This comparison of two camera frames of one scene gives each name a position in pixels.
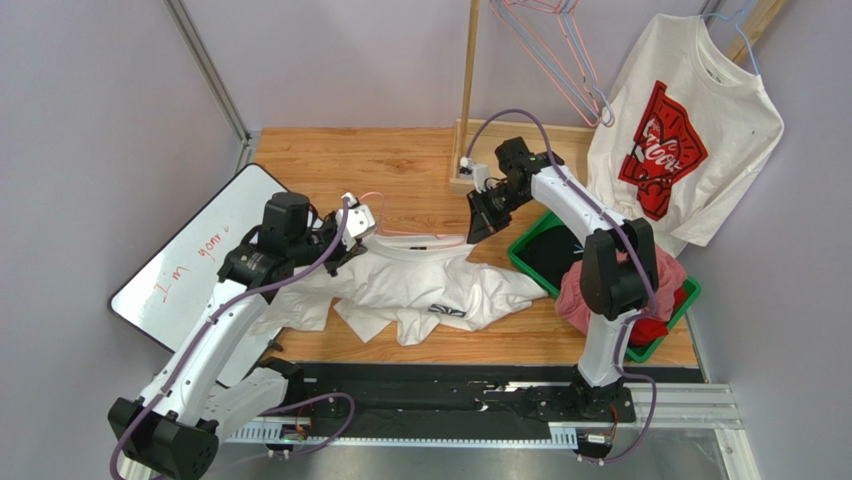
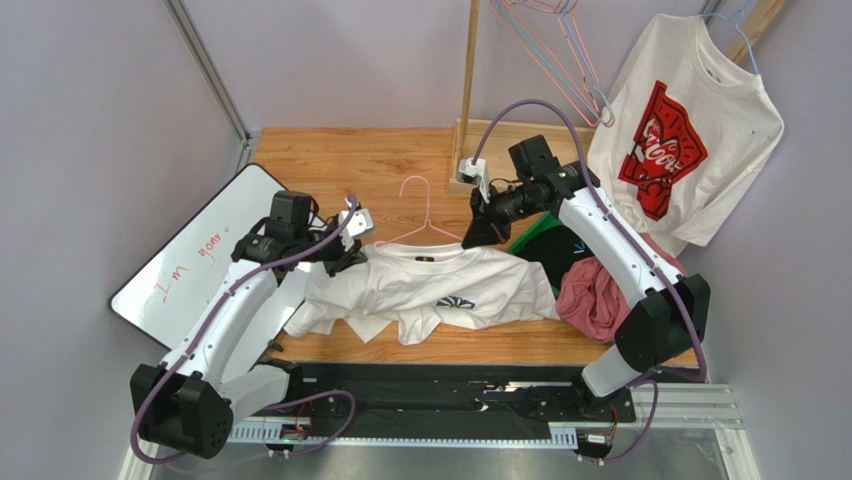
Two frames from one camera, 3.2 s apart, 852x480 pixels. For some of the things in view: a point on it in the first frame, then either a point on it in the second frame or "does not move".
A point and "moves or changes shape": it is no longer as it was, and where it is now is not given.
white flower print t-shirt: x=419 y=284 moves or changes shape
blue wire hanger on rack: x=594 y=85 does not move
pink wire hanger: x=377 y=231 → x=427 y=221
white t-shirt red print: x=683 y=124 does not move
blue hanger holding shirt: x=737 y=25 does not move
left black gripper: x=342 y=256 does not move
